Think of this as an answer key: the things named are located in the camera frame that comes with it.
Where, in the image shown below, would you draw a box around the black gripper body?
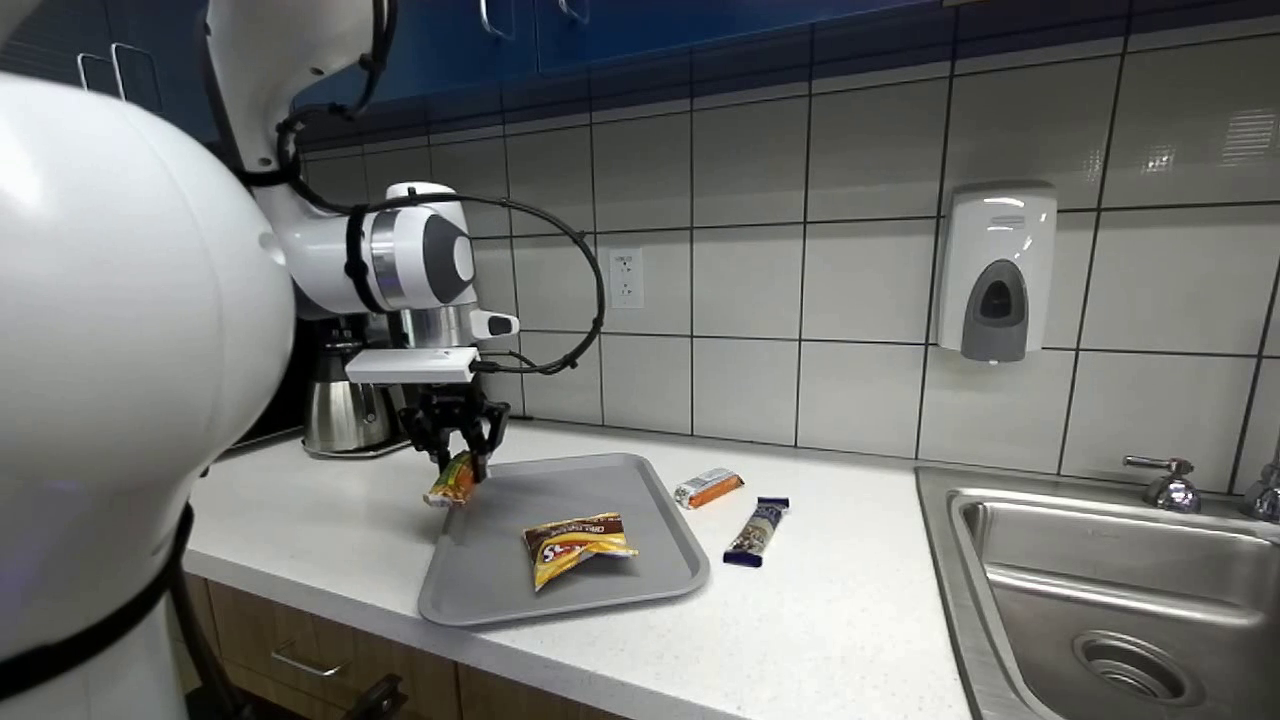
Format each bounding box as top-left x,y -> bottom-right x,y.
396,379 -> 502,432

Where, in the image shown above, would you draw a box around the small yellow green snack packet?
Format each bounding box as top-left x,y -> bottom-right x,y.
421,450 -> 487,514

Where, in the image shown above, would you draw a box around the small orange white snack packet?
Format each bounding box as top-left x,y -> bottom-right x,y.
672,464 -> 747,514

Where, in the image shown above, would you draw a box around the grey plastic tray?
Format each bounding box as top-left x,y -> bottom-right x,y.
416,450 -> 711,633

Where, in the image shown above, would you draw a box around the stainless steel coffee carafe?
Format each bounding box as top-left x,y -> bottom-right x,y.
302,335 -> 405,460

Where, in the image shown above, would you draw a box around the black coffee maker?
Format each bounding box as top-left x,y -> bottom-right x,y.
296,311 -> 473,458

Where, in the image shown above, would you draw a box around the black microwave oven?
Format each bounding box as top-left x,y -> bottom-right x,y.
218,311 -> 319,464

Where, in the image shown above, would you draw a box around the brown yellow Fritos chip bag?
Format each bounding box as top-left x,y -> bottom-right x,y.
522,509 -> 644,596

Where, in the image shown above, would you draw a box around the wooden lower cabinets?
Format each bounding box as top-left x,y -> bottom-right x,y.
185,573 -> 632,720

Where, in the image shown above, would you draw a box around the dark blue snack bar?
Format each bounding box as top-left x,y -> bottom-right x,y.
720,491 -> 791,573

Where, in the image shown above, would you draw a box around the blue upper cabinets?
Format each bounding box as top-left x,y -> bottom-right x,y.
0,0 -> 1280,173

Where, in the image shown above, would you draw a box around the stainless steel sink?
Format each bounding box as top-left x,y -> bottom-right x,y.
913,464 -> 1280,720

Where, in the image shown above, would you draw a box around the chrome sink faucet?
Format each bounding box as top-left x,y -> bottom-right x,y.
1121,438 -> 1280,527

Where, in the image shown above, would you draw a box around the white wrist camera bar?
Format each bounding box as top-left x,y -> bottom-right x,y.
342,345 -> 485,394

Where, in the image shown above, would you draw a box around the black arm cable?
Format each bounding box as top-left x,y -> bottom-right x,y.
237,0 -> 612,379

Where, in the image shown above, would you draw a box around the white wall outlet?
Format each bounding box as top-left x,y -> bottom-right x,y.
600,242 -> 653,322

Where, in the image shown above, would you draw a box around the silver drawer handle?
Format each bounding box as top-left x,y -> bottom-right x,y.
272,649 -> 344,684

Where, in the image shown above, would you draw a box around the white wall soap dispenser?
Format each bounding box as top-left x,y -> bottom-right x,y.
934,184 -> 1059,367

